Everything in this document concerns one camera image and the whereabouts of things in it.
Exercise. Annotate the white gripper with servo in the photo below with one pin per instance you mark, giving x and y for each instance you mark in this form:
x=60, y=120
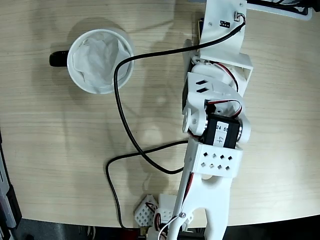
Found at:
x=226, y=37

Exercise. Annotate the blue pen with gold clip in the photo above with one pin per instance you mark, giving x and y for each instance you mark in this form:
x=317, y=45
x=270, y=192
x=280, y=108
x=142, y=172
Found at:
x=200, y=27

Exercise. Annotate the crumpled white tissue paper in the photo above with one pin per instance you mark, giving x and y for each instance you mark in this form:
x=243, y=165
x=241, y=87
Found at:
x=97, y=60

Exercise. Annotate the white camera mount with lens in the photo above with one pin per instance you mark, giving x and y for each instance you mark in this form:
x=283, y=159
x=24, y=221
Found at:
x=220, y=42

